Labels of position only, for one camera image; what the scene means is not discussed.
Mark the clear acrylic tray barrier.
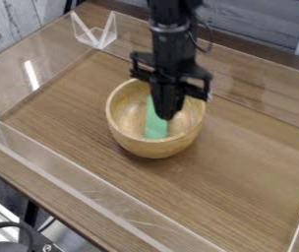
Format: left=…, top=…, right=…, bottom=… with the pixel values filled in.
left=0, top=6, right=299, bottom=252

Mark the black cable loop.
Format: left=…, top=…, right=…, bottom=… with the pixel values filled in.
left=0, top=221, right=38, bottom=252

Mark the green rectangular block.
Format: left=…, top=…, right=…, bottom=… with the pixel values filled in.
left=144, top=95, right=168, bottom=140

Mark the black table leg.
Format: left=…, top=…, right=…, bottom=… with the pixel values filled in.
left=23, top=201, right=38, bottom=226

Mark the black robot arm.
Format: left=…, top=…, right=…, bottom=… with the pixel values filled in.
left=129, top=0, right=212, bottom=120

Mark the brown wooden bowl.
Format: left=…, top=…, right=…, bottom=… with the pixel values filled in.
left=105, top=79, right=205, bottom=158

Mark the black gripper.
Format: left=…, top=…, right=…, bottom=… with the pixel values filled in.
left=129, top=51, right=212, bottom=119

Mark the black metal bracket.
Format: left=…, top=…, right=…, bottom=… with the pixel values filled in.
left=18, top=222, right=63, bottom=252

